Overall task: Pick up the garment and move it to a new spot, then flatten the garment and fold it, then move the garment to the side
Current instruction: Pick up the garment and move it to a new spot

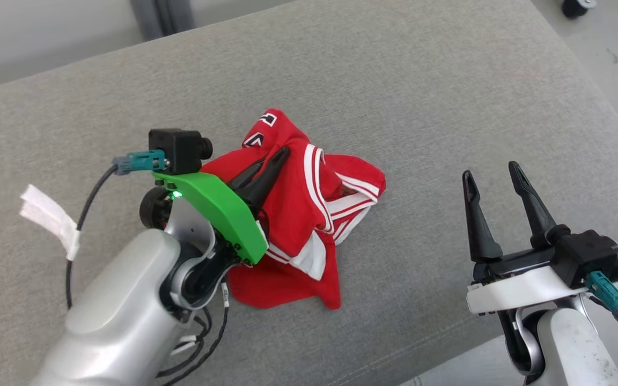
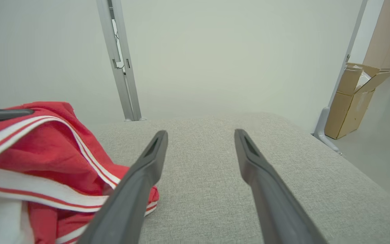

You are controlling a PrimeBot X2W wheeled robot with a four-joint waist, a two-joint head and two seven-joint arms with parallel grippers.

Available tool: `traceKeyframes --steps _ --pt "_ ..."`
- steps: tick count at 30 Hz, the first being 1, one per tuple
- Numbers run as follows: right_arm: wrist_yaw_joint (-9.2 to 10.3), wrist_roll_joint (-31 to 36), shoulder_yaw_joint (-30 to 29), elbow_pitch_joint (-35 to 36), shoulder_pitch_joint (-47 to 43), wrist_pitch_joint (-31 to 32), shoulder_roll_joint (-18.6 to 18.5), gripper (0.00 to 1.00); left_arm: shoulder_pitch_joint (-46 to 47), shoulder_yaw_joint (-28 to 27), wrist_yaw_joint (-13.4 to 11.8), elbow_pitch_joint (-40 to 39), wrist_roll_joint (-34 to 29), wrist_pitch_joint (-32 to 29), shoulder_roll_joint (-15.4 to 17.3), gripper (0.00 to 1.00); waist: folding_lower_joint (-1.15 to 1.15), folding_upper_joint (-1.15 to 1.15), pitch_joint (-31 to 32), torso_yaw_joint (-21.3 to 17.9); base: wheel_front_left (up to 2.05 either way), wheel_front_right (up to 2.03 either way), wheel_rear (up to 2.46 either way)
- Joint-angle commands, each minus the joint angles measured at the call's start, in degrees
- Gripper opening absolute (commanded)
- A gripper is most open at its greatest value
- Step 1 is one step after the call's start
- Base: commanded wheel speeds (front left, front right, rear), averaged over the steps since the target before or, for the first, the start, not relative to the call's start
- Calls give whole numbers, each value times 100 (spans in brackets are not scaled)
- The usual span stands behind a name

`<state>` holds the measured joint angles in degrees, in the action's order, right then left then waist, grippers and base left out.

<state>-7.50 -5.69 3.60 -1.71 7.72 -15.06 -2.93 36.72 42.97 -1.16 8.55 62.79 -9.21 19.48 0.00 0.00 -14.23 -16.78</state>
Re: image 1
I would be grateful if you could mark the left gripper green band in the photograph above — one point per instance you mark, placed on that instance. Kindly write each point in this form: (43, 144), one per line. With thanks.
(218, 209)

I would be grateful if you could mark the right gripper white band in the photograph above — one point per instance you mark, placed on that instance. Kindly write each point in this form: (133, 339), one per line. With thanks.
(518, 287)

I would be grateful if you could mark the red jersey striped white trim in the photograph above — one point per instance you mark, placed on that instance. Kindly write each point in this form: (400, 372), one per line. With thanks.
(293, 209)

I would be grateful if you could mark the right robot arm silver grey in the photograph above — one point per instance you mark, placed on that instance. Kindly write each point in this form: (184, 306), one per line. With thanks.
(572, 343)

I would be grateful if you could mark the white tape tag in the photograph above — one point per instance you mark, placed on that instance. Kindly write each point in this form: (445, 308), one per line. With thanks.
(46, 212)

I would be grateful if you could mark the black castor wheel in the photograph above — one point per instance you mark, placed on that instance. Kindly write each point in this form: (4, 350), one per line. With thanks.
(577, 6)

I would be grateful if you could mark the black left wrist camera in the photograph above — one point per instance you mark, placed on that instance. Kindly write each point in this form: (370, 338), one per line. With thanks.
(177, 150)

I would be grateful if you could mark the grey upright post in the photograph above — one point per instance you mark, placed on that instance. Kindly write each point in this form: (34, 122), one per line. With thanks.
(161, 16)

